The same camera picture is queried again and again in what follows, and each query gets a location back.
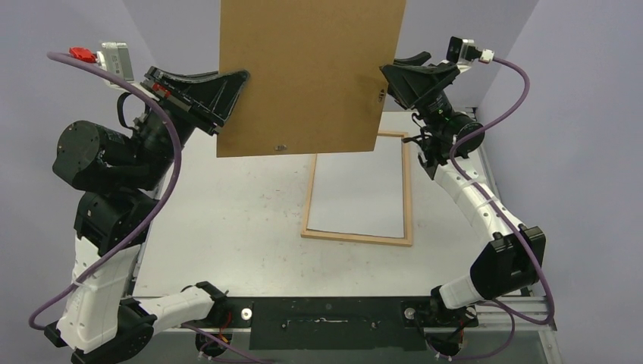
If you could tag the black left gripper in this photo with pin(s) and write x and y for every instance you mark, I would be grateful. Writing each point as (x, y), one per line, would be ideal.
(170, 89)

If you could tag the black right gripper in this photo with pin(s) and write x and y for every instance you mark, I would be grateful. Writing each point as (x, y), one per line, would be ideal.
(433, 88)

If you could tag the brown cardboard backing board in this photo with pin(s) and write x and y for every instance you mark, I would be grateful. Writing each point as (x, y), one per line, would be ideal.
(315, 84)

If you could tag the light wooden picture frame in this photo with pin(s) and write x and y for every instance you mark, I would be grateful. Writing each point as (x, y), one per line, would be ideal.
(407, 201)

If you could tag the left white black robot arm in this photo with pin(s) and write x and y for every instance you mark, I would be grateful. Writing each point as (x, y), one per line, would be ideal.
(116, 174)

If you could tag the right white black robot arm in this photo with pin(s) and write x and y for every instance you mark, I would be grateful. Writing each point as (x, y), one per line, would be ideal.
(512, 254)

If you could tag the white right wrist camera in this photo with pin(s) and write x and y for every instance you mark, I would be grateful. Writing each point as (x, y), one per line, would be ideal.
(464, 51)

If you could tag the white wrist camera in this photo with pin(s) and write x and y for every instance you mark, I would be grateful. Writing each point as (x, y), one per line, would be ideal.
(114, 57)
(464, 51)

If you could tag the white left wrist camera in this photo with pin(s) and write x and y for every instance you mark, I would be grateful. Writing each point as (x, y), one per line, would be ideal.
(114, 57)

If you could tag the front aluminium black mounting rail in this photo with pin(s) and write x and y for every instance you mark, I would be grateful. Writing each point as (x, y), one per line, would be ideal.
(247, 325)

